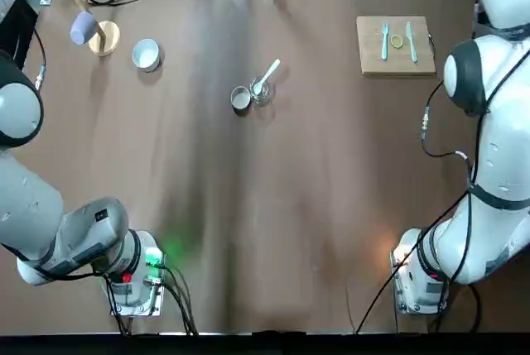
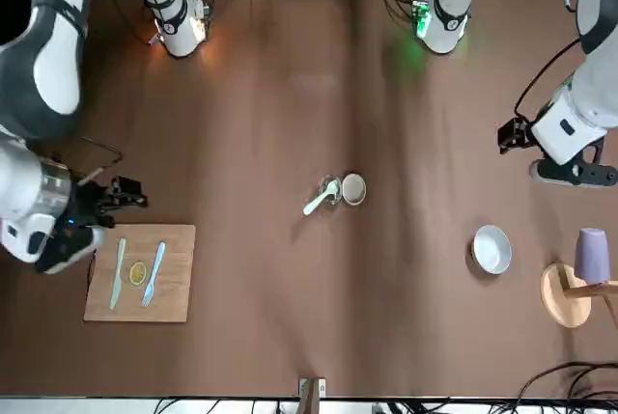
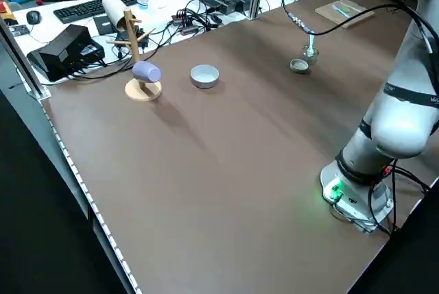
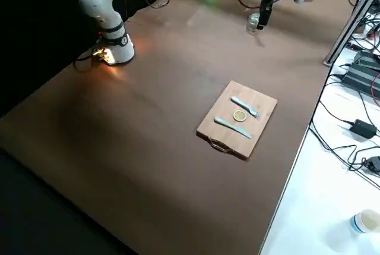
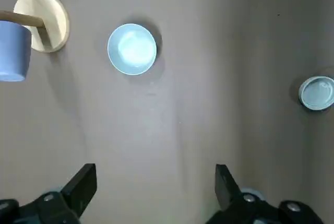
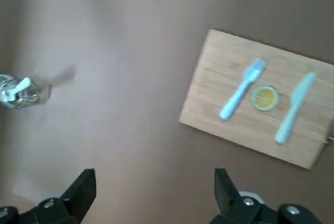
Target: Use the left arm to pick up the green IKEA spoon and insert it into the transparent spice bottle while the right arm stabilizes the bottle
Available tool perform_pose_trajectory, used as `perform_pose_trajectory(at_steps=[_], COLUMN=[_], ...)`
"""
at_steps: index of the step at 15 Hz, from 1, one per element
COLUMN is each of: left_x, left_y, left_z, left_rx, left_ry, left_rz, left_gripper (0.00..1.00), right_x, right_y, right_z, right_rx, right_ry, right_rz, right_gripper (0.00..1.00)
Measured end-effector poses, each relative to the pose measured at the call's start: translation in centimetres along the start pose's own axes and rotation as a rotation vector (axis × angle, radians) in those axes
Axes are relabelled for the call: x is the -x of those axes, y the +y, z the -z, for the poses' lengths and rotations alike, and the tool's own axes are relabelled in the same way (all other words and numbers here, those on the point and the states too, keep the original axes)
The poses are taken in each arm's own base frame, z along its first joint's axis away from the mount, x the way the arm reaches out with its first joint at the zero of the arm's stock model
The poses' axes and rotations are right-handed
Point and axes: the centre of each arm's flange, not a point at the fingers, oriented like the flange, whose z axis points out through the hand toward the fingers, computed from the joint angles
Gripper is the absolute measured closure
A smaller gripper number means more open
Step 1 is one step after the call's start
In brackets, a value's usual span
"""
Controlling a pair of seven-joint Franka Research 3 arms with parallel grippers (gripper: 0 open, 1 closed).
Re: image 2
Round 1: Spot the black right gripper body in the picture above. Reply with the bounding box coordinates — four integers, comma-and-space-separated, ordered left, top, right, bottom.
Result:
61, 176, 115, 242

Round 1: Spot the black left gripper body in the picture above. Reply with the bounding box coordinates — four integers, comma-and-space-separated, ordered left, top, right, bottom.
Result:
529, 136, 618, 189

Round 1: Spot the transparent glass spice bottle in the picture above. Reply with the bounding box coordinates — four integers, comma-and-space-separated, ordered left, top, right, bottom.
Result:
318, 174, 346, 208

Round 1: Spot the green plastic spoon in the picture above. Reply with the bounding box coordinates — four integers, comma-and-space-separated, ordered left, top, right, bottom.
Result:
302, 180, 341, 217

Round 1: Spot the round grey bottle lid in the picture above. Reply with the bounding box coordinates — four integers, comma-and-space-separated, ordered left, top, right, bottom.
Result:
340, 172, 369, 207

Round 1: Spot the pale green plastic knife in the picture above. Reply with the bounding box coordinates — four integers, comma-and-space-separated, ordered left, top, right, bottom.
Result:
108, 236, 128, 311

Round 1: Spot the pale blue plastic fork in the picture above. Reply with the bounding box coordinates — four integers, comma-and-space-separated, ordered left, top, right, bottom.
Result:
140, 240, 167, 309

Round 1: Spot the purple plastic cup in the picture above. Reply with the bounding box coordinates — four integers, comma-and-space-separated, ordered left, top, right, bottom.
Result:
573, 227, 612, 286

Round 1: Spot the wooden cutting board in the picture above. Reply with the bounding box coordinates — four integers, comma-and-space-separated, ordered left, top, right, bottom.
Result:
82, 223, 198, 324

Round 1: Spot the pale grey bowl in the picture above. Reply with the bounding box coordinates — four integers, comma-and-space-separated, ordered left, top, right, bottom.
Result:
471, 224, 514, 276

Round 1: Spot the wooden cup stand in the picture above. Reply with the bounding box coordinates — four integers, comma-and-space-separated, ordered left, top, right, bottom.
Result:
539, 262, 618, 330

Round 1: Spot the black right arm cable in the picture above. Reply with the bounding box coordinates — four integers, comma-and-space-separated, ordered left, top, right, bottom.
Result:
78, 135, 124, 167

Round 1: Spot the black left arm foot cable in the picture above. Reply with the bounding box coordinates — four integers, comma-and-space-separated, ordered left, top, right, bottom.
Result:
379, 0, 419, 25

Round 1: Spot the aluminium frame post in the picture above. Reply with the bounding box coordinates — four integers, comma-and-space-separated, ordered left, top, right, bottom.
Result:
297, 375, 327, 414

